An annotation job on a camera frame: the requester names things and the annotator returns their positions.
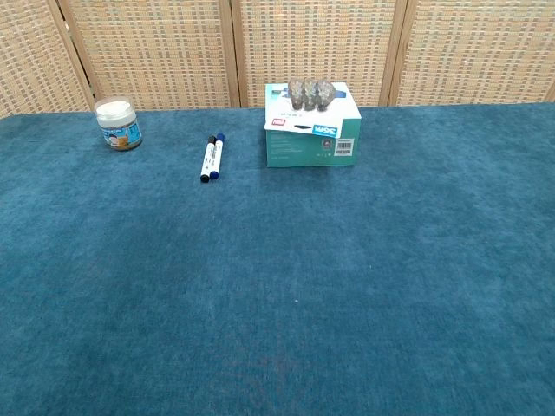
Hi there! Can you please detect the blue velvet table cloth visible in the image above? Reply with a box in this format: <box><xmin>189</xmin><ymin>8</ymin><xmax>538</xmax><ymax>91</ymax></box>
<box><xmin>0</xmin><ymin>101</ymin><xmax>555</xmax><ymax>416</ymax></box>

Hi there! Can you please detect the teal and white cardboard box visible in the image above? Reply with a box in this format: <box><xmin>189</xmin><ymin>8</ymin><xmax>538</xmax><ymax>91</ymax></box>
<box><xmin>264</xmin><ymin>81</ymin><xmax>362</xmax><ymax>169</ymax></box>

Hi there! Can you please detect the white marker with blue cap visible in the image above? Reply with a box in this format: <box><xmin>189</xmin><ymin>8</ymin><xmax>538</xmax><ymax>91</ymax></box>
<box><xmin>209</xmin><ymin>133</ymin><xmax>226</xmax><ymax>182</ymax></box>

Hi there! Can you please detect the white marker with black cap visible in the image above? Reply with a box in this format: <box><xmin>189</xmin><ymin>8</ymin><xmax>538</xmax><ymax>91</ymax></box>
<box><xmin>199</xmin><ymin>135</ymin><xmax>218</xmax><ymax>185</ymax></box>

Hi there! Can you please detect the woven folding screen panel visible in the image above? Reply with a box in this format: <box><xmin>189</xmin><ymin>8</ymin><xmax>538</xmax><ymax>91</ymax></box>
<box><xmin>387</xmin><ymin>0</ymin><xmax>555</xmax><ymax>107</ymax></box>
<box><xmin>0</xmin><ymin>0</ymin><xmax>95</xmax><ymax>120</ymax></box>
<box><xmin>219</xmin><ymin>0</ymin><xmax>409</xmax><ymax>109</ymax></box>
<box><xmin>46</xmin><ymin>0</ymin><xmax>242</xmax><ymax>112</ymax></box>

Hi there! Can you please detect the clear jar with white lid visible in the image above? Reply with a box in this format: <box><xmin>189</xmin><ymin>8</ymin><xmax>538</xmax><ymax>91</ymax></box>
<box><xmin>94</xmin><ymin>96</ymin><xmax>143</xmax><ymax>152</ymax></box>

